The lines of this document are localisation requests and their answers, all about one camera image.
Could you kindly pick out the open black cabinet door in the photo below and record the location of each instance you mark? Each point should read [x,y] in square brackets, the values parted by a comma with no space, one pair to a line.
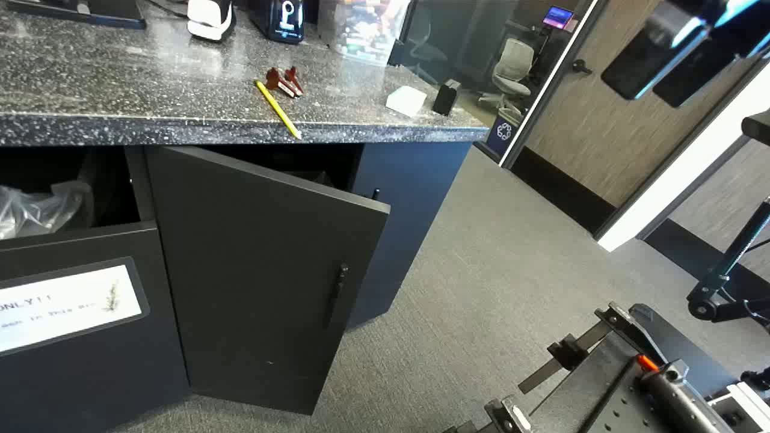
[255,280]

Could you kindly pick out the white paper label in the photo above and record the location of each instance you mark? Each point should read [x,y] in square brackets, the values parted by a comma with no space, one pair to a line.
[63,307]

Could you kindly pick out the yellow pencil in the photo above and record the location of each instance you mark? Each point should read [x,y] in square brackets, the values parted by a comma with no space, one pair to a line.
[278,109]

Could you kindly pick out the white office chair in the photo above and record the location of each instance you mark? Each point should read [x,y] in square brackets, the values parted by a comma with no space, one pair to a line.
[512,69]

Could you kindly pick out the dark blue device white logo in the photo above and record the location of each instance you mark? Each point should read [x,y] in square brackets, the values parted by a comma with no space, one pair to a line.
[279,26]

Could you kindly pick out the black bar clamp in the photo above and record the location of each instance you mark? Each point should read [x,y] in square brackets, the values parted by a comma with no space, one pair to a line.
[573,352]

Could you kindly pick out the computer monitor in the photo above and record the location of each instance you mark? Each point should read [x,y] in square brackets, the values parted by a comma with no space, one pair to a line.
[559,18]

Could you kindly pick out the small black box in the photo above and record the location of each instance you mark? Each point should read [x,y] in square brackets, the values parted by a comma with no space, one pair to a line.
[446,97]

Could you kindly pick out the clear plastic bin bag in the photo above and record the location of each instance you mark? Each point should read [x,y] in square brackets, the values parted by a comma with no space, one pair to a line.
[37,210]

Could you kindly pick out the black perforated robot table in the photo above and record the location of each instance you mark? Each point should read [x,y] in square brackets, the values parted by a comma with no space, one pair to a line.
[610,400]

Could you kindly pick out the black camera stand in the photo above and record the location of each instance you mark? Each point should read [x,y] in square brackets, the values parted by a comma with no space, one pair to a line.
[724,274]

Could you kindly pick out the white foam block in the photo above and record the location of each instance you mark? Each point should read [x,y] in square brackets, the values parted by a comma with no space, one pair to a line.
[407,103]

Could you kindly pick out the small red pin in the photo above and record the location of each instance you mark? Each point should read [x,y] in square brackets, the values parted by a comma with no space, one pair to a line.
[291,78]
[278,80]

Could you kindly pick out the closed dark cabinet door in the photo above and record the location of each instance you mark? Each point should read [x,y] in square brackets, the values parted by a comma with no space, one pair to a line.
[416,218]

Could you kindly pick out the blue sign white circle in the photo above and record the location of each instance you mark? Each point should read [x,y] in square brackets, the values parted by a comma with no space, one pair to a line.
[500,137]

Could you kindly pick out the dark counter cabinet body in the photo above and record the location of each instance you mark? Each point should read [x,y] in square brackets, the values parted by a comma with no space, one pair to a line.
[137,188]

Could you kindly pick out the black bin panel white label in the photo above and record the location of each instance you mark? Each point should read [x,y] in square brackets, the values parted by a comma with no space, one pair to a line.
[88,377]

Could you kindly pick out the black flat panel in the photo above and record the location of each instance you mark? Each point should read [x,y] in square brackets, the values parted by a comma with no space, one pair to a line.
[650,56]

